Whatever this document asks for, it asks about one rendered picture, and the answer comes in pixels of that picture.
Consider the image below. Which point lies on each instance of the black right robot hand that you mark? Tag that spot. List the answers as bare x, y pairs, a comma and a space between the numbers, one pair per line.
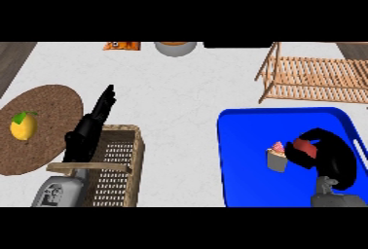
337, 155

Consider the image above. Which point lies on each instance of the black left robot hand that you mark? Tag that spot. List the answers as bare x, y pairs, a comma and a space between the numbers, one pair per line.
89, 129

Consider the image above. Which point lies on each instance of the red bell pepper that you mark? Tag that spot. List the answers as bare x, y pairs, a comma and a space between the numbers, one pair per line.
305, 147

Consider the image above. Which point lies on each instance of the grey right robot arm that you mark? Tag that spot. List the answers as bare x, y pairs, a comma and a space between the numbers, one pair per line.
336, 196

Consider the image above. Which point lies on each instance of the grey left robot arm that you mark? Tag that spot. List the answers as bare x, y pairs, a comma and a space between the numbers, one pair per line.
56, 192

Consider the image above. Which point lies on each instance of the blue plastic tray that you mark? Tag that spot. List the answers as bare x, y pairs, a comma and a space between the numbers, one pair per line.
259, 129

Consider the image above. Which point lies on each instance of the wooden tiered shelf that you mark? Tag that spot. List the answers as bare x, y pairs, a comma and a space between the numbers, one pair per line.
317, 78

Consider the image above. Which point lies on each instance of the round brown placemat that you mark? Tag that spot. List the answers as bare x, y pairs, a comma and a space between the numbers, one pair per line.
43, 129

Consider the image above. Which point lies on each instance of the pink frosted cupcake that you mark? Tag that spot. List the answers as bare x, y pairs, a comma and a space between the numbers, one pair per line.
277, 157

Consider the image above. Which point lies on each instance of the wicker basket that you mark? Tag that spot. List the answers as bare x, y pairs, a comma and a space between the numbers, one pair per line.
116, 168

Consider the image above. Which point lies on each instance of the yellow lemon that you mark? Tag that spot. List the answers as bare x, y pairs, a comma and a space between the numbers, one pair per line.
24, 126

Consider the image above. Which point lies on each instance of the orange packet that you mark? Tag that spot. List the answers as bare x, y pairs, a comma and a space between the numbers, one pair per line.
121, 45

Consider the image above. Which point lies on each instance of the grey bowl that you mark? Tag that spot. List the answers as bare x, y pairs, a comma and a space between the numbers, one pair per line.
175, 48

